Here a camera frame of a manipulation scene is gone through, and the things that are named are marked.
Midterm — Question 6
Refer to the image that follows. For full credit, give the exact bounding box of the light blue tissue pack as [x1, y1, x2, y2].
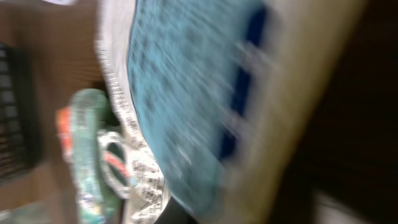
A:
[1, 202, 52, 224]

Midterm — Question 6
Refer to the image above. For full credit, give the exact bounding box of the teal snack packet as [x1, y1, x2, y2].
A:
[70, 89, 120, 224]

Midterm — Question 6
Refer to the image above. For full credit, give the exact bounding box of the large yellow snack bag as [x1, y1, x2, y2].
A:
[96, 0, 366, 223]

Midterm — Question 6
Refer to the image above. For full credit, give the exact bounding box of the small orange carton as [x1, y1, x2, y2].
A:
[55, 106, 73, 163]

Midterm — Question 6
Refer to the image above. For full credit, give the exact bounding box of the grey plastic mesh basket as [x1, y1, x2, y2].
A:
[1, 42, 44, 185]

